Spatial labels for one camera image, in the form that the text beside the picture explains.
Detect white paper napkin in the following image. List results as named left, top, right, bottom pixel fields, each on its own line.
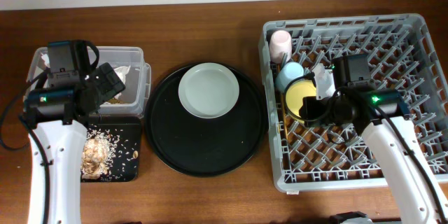
left=114, top=66, right=130, bottom=103

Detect yellow bowl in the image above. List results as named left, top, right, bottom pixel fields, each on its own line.
left=285, top=79, right=316, bottom=123

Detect light blue cup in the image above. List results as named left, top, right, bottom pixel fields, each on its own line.
left=274, top=62, right=305, bottom=93

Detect wooden chopstick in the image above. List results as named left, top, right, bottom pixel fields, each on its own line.
left=279, top=93, right=288, bottom=140

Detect pink cup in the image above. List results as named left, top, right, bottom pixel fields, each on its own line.
left=269, top=30, right=292, bottom=64

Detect grey plate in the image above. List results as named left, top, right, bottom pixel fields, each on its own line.
left=178, top=62, right=239, bottom=119

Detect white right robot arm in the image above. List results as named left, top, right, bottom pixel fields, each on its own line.
left=299, top=87, right=447, bottom=223

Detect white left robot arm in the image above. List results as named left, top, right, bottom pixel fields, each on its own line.
left=19, top=63, right=125, bottom=223

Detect clear plastic waste bin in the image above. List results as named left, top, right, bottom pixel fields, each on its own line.
left=26, top=45, right=153, bottom=118

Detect grey dishwasher rack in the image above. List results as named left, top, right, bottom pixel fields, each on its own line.
left=258, top=14, right=447, bottom=195

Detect black rectangular food tray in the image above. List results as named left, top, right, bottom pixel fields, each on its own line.
left=80, top=116, right=142, bottom=182

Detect food scraps pile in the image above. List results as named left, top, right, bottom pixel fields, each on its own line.
left=80, top=129, right=139, bottom=182

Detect round black serving tray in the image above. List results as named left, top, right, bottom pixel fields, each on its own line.
left=143, top=64, right=267, bottom=177

